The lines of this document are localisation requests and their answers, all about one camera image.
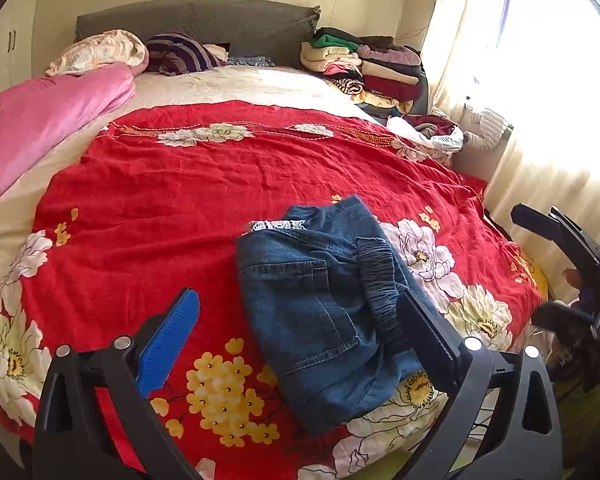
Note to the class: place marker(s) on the blue denim pants lace trim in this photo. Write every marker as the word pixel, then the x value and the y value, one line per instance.
pixel 320 288

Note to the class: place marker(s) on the red floral bed cover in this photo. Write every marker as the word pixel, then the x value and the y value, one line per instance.
pixel 157 202

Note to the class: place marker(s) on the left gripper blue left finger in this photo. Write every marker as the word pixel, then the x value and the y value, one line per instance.
pixel 71 436

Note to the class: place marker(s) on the floral cream pillow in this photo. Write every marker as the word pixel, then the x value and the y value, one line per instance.
pixel 97 51

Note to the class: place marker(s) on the purple striped pillow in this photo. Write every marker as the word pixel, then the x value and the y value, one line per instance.
pixel 177 54

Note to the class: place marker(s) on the grey padded headboard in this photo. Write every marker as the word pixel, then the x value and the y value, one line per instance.
pixel 249 27

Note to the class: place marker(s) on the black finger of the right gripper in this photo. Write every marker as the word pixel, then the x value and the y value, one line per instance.
pixel 580 249

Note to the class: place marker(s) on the loose pile of clothes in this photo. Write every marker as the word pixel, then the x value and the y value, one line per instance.
pixel 430 131

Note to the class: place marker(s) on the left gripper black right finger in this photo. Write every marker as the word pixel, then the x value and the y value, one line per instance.
pixel 522 439

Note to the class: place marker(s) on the cream curtain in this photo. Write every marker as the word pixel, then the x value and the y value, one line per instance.
pixel 537 64

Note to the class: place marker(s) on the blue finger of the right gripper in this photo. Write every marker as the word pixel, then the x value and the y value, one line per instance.
pixel 578 332

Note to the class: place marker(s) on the stack of folded clothes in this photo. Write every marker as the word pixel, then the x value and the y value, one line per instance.
pixel 377 75

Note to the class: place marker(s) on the pink quilt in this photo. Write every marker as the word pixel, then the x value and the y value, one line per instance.
pixel 38 114

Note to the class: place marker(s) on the white wardrobe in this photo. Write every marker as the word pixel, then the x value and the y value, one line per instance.
pixel 16 25

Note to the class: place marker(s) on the white knitted garment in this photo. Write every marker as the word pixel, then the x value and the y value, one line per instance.
pixel 486 128

